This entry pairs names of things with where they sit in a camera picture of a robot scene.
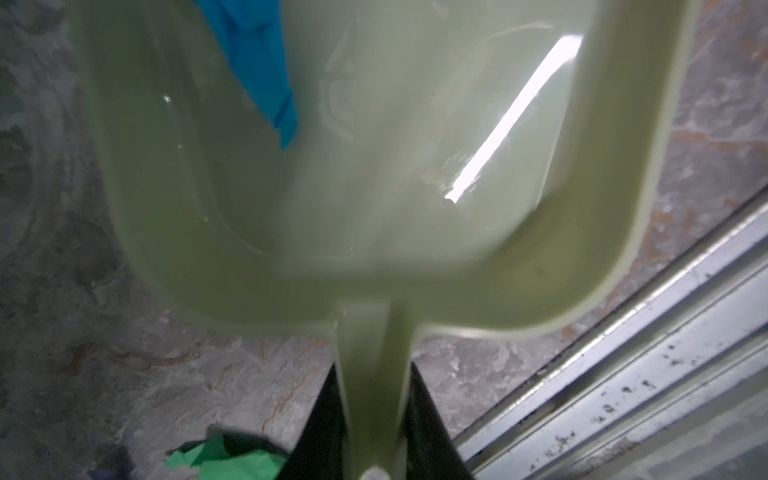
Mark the blue paper scrap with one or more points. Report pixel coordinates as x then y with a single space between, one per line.
249 32

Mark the green paper scrap front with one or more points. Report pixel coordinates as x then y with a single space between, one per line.
226 457

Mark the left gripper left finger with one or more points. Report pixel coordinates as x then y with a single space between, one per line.
319 451

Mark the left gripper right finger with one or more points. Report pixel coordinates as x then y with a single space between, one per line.
431 454

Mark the pale green dustpan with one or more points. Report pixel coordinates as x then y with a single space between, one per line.
478 169

